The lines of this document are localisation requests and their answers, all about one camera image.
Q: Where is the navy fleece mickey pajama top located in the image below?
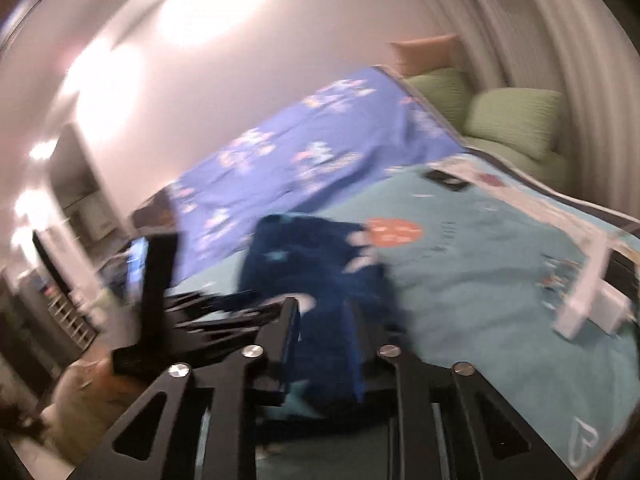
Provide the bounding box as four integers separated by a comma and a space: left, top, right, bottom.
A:
238, 214, 405, 419

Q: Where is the person's left hand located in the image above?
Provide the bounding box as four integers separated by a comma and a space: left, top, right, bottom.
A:
72, 358, 146, 408

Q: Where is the dark patterned headboard cushion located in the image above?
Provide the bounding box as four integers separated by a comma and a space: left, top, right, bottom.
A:
130, 190, 177, 230

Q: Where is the dark shelf unit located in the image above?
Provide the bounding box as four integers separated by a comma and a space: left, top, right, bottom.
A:
1, 272, 96, 396

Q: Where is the teal cartoon blanket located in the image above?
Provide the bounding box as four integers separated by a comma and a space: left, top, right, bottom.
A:
174, 154, 639, 478

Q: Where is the white power adapter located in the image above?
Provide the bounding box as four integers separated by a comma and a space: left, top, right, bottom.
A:
552, 240, 639, 340

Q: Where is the black phone on bed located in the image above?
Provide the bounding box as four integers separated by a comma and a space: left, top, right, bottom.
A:
422, 169, 471, 192

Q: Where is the purple tree print sheet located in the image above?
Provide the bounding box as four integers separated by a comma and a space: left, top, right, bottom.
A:
168, 66, 463, 283

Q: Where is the green pillow near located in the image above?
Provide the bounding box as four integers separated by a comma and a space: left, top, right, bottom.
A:
463, 88, 563, 162

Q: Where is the green pillow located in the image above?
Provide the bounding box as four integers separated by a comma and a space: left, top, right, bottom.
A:
463, 88, 563, 162
406, 67, 474, 133

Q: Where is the peach pink pillow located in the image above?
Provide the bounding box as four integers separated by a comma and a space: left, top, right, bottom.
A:
390, 34, 460, 77

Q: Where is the green pillow far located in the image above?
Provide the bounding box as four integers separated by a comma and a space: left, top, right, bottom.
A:
406, 67, 474, 133

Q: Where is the beige curtain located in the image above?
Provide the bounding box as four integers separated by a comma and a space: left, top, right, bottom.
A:
424, 0, 639, 216

